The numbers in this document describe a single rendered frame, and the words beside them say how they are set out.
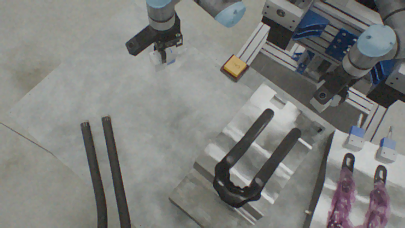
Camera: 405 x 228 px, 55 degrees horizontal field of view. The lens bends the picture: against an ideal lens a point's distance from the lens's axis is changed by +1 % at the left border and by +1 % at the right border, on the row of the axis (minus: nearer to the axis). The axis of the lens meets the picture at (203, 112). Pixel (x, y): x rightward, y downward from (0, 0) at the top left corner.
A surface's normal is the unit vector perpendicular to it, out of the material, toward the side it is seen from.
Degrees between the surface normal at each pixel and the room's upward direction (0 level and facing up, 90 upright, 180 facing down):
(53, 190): 0
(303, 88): 0
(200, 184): 0
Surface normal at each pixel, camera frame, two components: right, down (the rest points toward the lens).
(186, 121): 0.06, -0.36
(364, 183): 0.22, -0.73
